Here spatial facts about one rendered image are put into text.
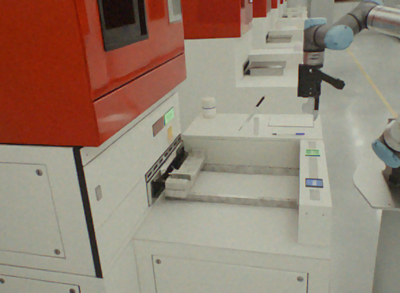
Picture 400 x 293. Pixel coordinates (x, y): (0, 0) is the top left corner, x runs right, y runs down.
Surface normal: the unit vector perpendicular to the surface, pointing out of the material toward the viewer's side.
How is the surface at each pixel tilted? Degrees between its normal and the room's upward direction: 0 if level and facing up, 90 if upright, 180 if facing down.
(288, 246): 0
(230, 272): 90
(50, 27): 90
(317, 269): 90
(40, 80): 90
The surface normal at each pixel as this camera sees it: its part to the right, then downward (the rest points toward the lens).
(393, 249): -0.62, 0.32
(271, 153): -0.26, 0.36
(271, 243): -0.06, -0.93
